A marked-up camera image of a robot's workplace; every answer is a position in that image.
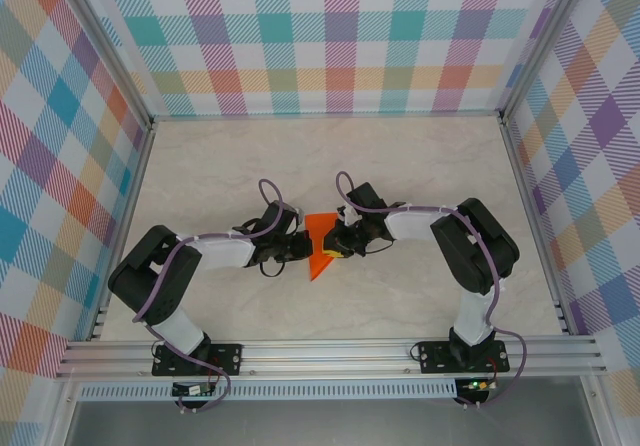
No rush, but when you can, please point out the grey metal panel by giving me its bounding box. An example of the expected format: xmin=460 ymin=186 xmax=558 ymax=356
xmin=64 ymin=399 xmax=601 ymax=446

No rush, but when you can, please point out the small black circuit board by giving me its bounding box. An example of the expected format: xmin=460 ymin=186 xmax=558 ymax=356
xmin=171 ymin=383 xmax=217 ymax=398

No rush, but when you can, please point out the long aluminium mounting rail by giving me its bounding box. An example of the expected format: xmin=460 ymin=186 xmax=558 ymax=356
xmin=55 ymin=334 xmax=609 ymax=380

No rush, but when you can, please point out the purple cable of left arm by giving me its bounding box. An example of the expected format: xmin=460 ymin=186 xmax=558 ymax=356
xmin=132 ymin=179 xmax=301 ymax=415

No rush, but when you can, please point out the aluminium side rail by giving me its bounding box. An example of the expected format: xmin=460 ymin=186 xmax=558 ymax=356
xmin=85 ymin=125 xmax=157 ymax=342
xmin=499 ymin=115 xmax=576 ymax=337

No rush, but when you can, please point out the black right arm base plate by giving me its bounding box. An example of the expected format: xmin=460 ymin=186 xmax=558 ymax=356
xmin=418 ymin=338 xmax=511 ymax=375

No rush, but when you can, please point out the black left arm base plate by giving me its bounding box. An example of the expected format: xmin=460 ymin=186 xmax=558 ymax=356
xmin=151 ymin=341 xmax=245 ymax=378

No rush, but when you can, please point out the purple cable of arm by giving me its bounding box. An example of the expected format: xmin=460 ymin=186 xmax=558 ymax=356
xmin=334 ymin=169 xmax=530 ymax=410
xmin=132 ymin=179 xmax=301 ymax=415

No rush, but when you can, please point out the thin black left gripper cable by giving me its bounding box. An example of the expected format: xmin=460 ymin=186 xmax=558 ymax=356
xmin=258 ymin=259 xmax=287 ymax=280

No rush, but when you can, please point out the thin black right gripper cable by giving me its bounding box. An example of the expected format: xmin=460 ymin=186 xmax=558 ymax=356
xmin=362 ymin=235 xmax=396 ymax=256

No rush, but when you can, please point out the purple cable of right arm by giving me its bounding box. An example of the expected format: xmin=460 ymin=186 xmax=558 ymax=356
xmin=334 ymin=169 xmax=530 ymax=410

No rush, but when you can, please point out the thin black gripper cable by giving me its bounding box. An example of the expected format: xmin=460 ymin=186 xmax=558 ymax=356
xmin=362 ymin=235 xmax=396 ymax=256
xmin=258 ymin=259 xmax=287 ymax=280

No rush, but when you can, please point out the slotted grey cable duct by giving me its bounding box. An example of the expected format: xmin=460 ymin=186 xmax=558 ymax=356
xmin=78 ymin=378 xmax=459 ymax=401

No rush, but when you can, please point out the thin aluminium rear rail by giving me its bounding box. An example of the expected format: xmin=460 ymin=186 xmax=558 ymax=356
xmin=149 ymin=109 xmax=504 ymax=122

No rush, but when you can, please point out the slanted aluminium frame post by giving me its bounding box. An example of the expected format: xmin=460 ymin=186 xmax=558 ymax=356
xmin=499 ymin=0 xmax=594 ymax=122
xmin=49 ymin=0 xmax=154 ymax=132

